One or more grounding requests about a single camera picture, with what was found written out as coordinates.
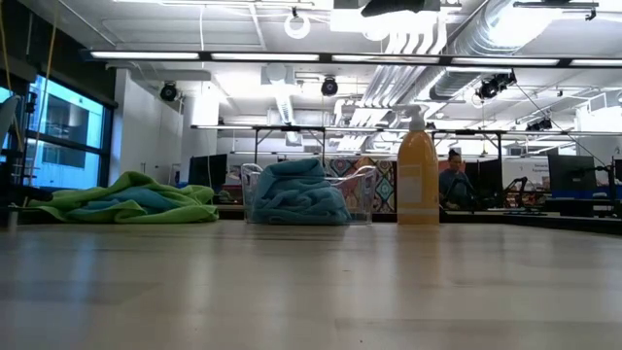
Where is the clear plastic basket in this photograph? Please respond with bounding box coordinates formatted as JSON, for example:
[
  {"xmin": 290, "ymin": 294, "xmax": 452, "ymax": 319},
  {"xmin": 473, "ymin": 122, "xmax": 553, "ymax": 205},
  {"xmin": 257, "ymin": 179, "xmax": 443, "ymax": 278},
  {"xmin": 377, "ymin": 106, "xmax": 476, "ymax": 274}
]
[{"xmin": 240, "ymin": 162, "xmax": 379, "ymax": 227}]

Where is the large glass window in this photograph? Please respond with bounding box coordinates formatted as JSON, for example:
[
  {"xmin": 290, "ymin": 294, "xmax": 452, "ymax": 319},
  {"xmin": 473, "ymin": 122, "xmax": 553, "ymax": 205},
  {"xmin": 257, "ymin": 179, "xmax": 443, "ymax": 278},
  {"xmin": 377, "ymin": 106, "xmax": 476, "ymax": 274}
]
[{"xmin": 0, "ymin": 72, "xmax": 114, "ymax": 192}]

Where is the orange spray bottle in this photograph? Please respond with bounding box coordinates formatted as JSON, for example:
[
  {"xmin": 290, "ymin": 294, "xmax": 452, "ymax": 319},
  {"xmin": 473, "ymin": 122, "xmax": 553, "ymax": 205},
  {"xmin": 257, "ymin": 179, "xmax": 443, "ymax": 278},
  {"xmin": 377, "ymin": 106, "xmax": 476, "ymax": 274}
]
[{"xmin": 396, "ymin": 103, "xmax": 441, "ymax": 227}]

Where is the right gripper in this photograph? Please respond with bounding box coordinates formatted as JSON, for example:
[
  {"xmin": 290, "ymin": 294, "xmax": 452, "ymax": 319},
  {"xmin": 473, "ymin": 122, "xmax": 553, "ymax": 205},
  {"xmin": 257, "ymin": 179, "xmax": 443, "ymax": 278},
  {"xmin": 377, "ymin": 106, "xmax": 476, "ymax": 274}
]
[{"xmin": 362, "ymin": 0, "xmax": 441, "ymax": 18}]

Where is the black computer monitor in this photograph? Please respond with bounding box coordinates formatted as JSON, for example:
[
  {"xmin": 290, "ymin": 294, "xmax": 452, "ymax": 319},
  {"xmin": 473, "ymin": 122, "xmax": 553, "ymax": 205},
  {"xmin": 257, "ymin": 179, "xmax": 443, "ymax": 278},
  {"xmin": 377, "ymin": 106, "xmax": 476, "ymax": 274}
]
[
  {"xmin": 547, "ymin": 154, "xmax": 598, "ymax": 193},
  {"xmin": 188, "ymin": 154, "xmax": 228, "ymax": 193}
]

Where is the white hanging ring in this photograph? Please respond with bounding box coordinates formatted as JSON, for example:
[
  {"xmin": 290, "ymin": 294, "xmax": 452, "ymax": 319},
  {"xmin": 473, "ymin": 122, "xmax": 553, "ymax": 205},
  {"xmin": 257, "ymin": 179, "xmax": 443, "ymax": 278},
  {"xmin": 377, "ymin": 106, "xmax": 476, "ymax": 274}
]
[{"xmin": 283, "ymin": 12, "xmax": 312, "ymax": 41}]

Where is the black beam with light strips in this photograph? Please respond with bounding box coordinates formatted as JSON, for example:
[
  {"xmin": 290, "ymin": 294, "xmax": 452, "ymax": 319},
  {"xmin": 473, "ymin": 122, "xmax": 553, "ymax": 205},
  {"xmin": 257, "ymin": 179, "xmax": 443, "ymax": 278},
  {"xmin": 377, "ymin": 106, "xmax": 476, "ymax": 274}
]
[{"xmin": 80, "ymin": 47, "xmax": 622, "ymax": 70}]

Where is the person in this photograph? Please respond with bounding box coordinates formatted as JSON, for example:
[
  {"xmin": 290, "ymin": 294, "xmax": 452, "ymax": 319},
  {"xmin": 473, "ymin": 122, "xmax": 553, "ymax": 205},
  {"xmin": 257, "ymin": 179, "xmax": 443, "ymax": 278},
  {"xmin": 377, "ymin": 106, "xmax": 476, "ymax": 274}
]
[{"xmin": 438, "ymin": 148, "xmax": 481, "ymax": 211}]

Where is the black background table frame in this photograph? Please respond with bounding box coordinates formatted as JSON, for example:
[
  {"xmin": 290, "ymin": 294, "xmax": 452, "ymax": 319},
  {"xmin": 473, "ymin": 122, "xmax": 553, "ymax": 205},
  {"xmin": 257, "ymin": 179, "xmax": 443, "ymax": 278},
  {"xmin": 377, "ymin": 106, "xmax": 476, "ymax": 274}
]
[{"xmin": 191, "ymin": 123, "xmax": 622, "ymax": 169}]

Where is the yellow extension cable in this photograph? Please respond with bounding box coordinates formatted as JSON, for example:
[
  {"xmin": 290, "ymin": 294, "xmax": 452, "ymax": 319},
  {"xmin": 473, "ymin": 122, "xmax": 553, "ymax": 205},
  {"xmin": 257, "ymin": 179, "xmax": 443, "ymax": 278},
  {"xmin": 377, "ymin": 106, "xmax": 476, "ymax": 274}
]
[{"xmin": 21, "ymin": 0, "xmax": 60, "ymax": 189}]

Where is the blue microfiber towel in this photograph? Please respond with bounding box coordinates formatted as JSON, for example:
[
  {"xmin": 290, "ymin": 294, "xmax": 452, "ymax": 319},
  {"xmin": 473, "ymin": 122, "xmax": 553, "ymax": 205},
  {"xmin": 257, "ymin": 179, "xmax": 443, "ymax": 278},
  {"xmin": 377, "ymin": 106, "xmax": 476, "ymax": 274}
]
[
  {"xmin": 77, "ymin": 187, "xmax": 182, "ymax": 214},
  {"xmin": 256, "ymin": 157, "xmax": 328, "ymax": 198},
  {"xmin": 250, "ymin": 187, "xmax": 352, "ymax": 226}
]

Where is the bright green microfiber towel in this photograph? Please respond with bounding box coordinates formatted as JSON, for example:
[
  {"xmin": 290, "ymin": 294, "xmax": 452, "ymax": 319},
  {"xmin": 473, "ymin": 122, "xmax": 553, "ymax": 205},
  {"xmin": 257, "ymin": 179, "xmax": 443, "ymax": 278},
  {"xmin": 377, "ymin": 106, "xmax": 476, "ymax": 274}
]
[{"xmin": 26, "ymin": 169, "xmax": 220, "ymax": 226}]

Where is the silver ventilation duct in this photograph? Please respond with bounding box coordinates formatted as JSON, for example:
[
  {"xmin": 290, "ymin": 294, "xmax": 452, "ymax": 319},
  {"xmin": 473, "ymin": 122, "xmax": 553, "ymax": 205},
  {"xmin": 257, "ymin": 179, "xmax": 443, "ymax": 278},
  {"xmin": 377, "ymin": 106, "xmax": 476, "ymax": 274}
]
[{"xmin": 430, "ymin": 0, "xmax": 563, "ymax": 101}]

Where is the colourful patterned panel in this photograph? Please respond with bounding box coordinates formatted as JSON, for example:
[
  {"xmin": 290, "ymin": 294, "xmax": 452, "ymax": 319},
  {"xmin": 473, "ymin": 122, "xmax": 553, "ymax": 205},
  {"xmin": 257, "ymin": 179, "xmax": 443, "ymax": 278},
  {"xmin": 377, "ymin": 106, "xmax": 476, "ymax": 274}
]
[{"xmin": 324, "ymin": 157, "xmax": 398, "ymax": 214}]

